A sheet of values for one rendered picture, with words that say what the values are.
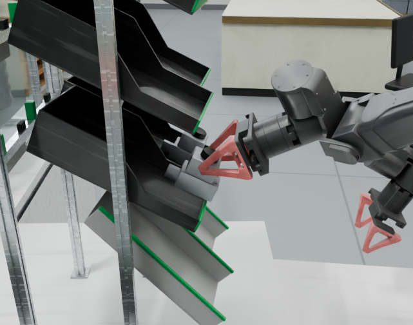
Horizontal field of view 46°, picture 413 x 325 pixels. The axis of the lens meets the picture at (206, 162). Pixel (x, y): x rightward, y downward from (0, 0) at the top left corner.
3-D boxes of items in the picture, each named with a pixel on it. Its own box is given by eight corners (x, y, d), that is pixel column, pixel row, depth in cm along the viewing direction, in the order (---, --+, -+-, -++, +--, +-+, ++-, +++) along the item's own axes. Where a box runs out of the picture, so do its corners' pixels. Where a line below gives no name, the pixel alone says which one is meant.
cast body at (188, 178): (213, 189, 80) (231, 155, 77) (211, 203, 76) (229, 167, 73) (167, 168, 79) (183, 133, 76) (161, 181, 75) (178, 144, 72)
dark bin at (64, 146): (207, 192, 86) (226, 158, 82) (194, 233, 74) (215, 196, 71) (62, 120, 84) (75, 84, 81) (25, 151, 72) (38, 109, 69)
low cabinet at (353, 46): (359, 53, 702) (367, -8, 666) (395, 103, 499) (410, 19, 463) (234, 50, 722) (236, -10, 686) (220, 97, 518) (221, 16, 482)
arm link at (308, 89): (361, 167, 65) (386, 118, 68) (339, 113, 57) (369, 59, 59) (284, 149, 72) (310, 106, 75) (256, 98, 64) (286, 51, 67)
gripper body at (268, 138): (238, 140, 68) (288, 120, 66) (241, 115, 77) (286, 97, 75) (257, 178, 70) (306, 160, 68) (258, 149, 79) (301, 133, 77)
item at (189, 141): (201, 162, 95) (216, 133, 92) (197, 173, 91) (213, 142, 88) (162, 144, 95) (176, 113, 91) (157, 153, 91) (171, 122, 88)
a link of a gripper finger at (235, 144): (187, 158, 71) (247, 135, 68) (194, 139, 77) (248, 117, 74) (207, 196, 73) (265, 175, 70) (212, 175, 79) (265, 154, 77)
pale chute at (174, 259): (217, 282, 94) (234, 270, 92) (207, 332, 82) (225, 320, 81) (110, 184, 88) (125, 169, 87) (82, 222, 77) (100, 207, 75)
